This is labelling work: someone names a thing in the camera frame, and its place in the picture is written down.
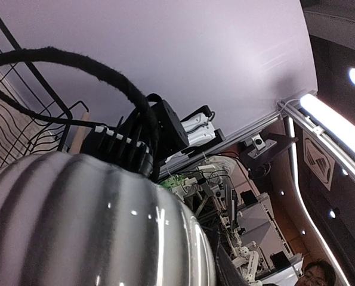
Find person's head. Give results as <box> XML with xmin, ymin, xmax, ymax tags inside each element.
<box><xmin>295</xmin><ymin>260</ymin><xmax>336</xmax><ymax>286</ymax></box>

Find striped small bowl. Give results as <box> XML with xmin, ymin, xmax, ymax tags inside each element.
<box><xmin>0</xmin><ymin>152</ymin><xmax>216</xmax><ymax>285</ymax></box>

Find aluminium top frame rail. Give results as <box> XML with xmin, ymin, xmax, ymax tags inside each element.
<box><xmin>160</xmin><ymin>100</ymin><xmax>355</xmax><ymax>182</ymax></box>

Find black wire dish rack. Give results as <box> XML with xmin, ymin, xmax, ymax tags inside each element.
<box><xmin>0</xmin><ymin>2</ymin><xmax>90</xmax><ymax>179</ymax></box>

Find white LED light bar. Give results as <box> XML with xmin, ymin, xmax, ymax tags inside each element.
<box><xmin>300</xmin><ymin>94</ymin><xmax>355</xmax><ymax>153</ymax></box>

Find near wooden rack handle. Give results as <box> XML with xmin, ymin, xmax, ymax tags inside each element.
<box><xmin>69</xmin><ymin>126</ymin><xmax>87</xmax><ymax>154</ymax></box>

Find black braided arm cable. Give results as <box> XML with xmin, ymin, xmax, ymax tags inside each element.
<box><xmin>0</xmin><ymin>46</ymin><xmax>162</xmax><ymax>176</ymax></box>

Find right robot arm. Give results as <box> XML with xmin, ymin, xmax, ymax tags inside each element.
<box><xmin>80</xmin><ymin>94</ymin><xmax>225</xmax><ymax>179</ymax></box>

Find background white robot arms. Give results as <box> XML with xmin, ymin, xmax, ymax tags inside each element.
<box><xmin>192</xmin><ymin>165</ymin><xmax>263</xmax><ymax>284</ymax></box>

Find overhead camera on bracket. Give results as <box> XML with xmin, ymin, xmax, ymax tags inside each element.
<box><xmin>239</xmin><ymin>133</ymin><xmax>298</xmax><ymax>179</ymax></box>

